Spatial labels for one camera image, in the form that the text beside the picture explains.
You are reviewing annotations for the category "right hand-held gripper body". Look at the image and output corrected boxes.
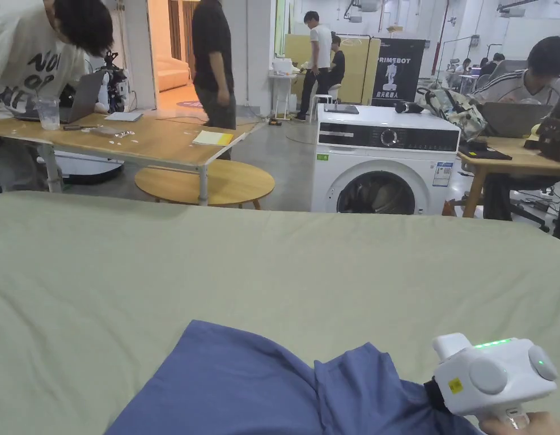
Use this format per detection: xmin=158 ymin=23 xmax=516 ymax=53
xmin=422 ymin=332 xmax=559 ymax=423

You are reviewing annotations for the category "blue garment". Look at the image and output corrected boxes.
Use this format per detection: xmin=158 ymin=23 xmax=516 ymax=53
xmin=105 ymin=319 xmax=486 ymax=435

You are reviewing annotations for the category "person's right hand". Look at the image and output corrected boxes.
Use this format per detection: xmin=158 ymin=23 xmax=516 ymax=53
xmin=480 ymin=410 xmax=560 ymax=435

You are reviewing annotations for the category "white washing machine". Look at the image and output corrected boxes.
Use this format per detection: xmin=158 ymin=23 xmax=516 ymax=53
xmin=310 ymin=103 xmax=462 ymax=216

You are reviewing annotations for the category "bed with pale green sheet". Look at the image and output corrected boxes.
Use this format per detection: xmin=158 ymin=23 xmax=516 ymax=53
xmin=0 ymin=190 xmax=560 ymax=435

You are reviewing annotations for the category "camouflage backpack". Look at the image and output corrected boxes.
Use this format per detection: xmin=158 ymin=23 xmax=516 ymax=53
xmin=415 ymin=88 xmax=489 ymax=142

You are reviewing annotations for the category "group of people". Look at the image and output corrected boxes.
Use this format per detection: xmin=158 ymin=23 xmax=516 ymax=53
xmin=451 ymin=52 xmax=507 ymax=78

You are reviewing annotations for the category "white stool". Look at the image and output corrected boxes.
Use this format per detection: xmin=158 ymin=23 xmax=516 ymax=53
xmin=309 ymin=92 xmax=336 ymax=124

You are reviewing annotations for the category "black banner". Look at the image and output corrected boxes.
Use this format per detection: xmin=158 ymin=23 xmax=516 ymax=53
xmin=372 ymin=38 xmax=426 ymax=108

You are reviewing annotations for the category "round low wooden table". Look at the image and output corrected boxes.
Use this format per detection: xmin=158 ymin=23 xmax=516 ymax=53
xmin=134 ymin=160 xmax=277 ymax=210

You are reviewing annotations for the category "small white table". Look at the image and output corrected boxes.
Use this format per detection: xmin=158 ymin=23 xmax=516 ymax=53
xmin=268 ymin=56 xmax=300 ymax=121

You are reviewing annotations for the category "long wooden table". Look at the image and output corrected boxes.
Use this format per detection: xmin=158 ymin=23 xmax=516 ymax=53
xmin=0 ymin=69 xmax=262 ymax=206

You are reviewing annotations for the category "black and white robot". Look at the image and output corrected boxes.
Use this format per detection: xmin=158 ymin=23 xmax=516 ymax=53
xmin=97 ymin=52 xmax=130 ymax=114

